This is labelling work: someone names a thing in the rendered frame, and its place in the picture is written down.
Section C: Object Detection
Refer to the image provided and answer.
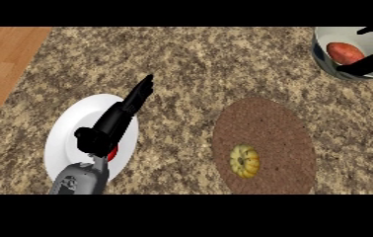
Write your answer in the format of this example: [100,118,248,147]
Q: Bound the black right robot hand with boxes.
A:
[335,27,373,78]

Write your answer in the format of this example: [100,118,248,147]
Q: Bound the brown round placemat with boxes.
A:
[211,97,317,196]

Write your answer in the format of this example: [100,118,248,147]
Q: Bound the yellow ribbed squash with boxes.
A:
[229,143,262,180]

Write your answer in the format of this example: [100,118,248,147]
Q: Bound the white bowl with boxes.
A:
[311,27,373,82]

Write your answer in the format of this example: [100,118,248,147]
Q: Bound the white round plate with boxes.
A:
[43,93,142,185]

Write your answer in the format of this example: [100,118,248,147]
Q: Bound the red round fruit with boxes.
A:
[106,144,121,163]

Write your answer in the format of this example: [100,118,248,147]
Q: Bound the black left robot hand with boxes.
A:
[72,73,156,159]

